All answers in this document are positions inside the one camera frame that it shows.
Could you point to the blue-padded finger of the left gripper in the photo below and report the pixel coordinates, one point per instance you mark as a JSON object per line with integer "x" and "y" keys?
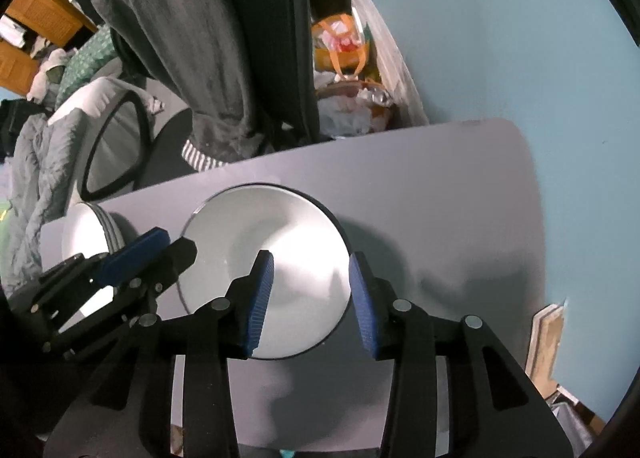
{"x": 129, "y": 261}

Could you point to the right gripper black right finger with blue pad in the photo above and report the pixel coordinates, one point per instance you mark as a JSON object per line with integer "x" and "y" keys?
{"x": 494, "y": 409}

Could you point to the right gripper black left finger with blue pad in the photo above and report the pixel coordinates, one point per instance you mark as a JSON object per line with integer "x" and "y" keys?
{"x": 124, "y": 410}

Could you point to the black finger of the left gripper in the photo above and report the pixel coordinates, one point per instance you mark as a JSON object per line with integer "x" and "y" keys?
{"x": 164, "y": 269}

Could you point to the light blue bowl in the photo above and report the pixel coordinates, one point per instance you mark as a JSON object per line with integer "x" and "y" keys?
{"x": 294, "y": 249}

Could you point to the stack of light blue plates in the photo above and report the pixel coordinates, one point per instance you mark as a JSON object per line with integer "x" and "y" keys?
{"x": 89, "y": 230}

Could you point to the wooden board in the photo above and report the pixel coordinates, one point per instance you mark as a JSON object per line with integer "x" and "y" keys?
{"x": 544, "y": 342}

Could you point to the grey quilted comforter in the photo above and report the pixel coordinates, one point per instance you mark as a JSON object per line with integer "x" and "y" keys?
{"x": 42, "y": 168}

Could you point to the white bed mattress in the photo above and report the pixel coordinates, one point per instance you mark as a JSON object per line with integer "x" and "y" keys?
{"x": 107, "y": 114}

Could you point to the green checkered cloth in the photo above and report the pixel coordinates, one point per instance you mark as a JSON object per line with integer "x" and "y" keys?
{"x": 96, "y": 53}

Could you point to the orange bag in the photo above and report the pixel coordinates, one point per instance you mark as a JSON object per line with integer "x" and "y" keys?
{"x": 340, "y": 47}

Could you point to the wooden wardrobe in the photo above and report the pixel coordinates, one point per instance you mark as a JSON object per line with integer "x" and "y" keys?
{"x": 57, "y": 21}

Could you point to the dark grey fleece blanket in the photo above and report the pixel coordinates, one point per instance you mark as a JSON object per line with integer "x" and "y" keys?
{"x": 194, "y": 48}

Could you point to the black office chair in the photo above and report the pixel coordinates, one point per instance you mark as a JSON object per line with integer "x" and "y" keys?
{"x": 276, "y": 37}

